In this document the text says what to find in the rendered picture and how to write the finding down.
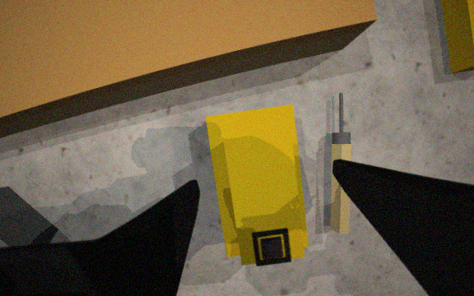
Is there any orange rectangular panel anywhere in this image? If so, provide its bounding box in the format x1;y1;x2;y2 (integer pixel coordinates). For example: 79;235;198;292
0;0;377;138

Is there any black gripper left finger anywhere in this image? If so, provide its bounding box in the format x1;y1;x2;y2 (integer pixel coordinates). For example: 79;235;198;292
0;180;200;296

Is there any grey cube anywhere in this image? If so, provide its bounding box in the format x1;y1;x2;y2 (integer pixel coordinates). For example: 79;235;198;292
0;187;58;247

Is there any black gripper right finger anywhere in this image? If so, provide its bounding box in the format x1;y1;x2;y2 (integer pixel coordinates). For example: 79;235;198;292
332;160;474;296

